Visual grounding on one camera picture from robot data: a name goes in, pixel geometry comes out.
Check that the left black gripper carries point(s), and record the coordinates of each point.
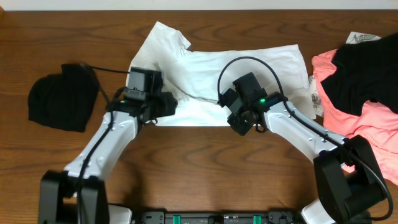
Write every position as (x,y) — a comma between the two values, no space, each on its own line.
(168,107)

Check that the black t-shirt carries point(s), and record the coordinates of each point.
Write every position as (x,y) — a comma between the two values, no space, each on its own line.
(366,71)

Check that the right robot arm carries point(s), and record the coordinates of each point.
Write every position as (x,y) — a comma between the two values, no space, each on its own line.
(350,185)

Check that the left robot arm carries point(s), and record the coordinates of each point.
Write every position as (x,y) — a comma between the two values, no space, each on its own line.
(78,193)

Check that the white leaf-print garment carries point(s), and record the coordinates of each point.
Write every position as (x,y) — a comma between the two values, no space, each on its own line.
(353,38)

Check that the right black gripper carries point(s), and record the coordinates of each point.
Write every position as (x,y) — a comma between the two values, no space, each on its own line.
(233,121)

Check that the white t-shirt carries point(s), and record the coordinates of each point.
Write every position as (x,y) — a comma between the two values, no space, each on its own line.
(196,78)

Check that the coral pink garment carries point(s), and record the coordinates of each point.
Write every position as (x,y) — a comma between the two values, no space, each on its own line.
(378,124)

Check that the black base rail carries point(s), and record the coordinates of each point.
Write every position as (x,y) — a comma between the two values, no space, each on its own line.
(272,217)

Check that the folded black garment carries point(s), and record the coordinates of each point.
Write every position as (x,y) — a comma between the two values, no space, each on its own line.
(64,100)

